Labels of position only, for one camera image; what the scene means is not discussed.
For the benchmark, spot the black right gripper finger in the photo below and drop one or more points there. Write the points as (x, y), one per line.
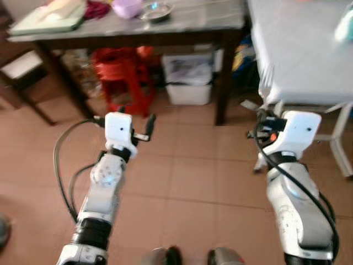
(263, 113)

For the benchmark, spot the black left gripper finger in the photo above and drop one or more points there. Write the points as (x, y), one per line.
(150, 126)

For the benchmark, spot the silver metal fork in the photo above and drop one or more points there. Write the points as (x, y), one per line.
(266, 83)

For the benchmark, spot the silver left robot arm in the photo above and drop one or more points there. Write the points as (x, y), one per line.
(99, 204)

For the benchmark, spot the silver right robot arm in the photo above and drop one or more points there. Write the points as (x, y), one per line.
(298, 210)

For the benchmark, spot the white plastic bin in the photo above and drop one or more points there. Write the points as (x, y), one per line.
(188, 91)

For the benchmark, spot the red plastic stool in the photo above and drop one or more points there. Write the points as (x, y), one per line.
(124, 77)

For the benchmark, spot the blue and yellow bag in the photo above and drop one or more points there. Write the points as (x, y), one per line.
(242, 61)

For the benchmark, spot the white folding table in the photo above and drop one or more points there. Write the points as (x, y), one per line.
(298, 49)

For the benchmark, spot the dark wooden table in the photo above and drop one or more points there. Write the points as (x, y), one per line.
(204, 16)

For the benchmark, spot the round steel plate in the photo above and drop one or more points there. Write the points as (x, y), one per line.
(156, 12)

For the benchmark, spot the purple plastic bowl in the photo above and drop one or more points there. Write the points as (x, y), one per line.
(128, 8)

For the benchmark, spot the teal object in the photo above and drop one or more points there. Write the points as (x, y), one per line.
(345, 25)

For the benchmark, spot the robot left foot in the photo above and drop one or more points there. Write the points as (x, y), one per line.
(162, 256)

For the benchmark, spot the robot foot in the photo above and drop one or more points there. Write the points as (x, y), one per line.
(226, 257)
(162, 256)

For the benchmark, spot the maroon cloth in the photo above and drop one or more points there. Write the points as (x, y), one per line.
(98, 8)

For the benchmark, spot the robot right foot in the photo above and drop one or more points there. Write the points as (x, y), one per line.
(226, 257)

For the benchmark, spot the dark wooden chair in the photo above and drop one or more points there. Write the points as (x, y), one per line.
(22, 63)

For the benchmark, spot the pale green tray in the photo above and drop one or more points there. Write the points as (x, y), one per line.
(33, 25)

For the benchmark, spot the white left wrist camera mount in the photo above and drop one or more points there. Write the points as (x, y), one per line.
(119, 132)

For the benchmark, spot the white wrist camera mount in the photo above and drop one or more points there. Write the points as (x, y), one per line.
(119, 132)
(298, 132)

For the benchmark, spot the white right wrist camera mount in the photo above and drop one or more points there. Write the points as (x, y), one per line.
(298, 132)

